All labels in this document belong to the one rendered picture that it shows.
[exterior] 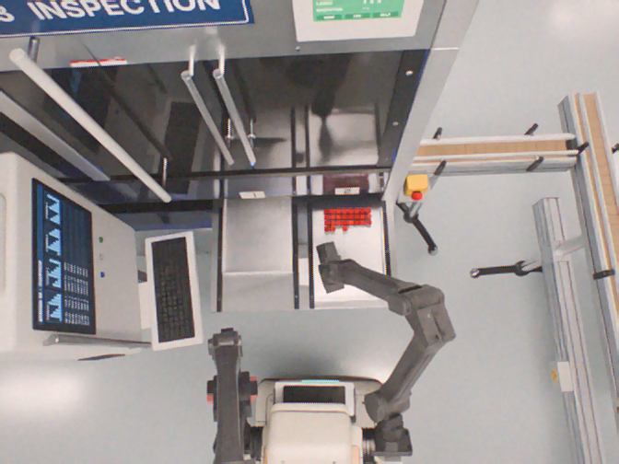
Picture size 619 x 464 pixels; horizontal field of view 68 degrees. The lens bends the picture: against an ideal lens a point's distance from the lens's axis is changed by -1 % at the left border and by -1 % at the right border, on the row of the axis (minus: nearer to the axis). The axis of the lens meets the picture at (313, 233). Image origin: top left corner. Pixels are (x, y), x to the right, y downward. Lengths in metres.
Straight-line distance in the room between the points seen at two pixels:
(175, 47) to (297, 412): 0.89
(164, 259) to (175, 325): 0.27
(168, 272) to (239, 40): 1.15
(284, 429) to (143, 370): 1.64
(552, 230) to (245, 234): 1.37
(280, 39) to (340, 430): 0.90
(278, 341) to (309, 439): 1.42
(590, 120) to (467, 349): 1.29
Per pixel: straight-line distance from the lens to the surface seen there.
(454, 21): 0.93
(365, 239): 1.75
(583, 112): 2.08
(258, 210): 1.80
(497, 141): 1.90
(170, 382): 2.72
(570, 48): 3.55
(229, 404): 1.11
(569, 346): 2.26
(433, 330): 1.03
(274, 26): 0.90
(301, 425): 1.24
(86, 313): 1.53
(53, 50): 1.04
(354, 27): 0.88
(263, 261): 1.75
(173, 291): 1.86
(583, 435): 2.29
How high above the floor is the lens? 2.58
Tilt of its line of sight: 75 degrees down
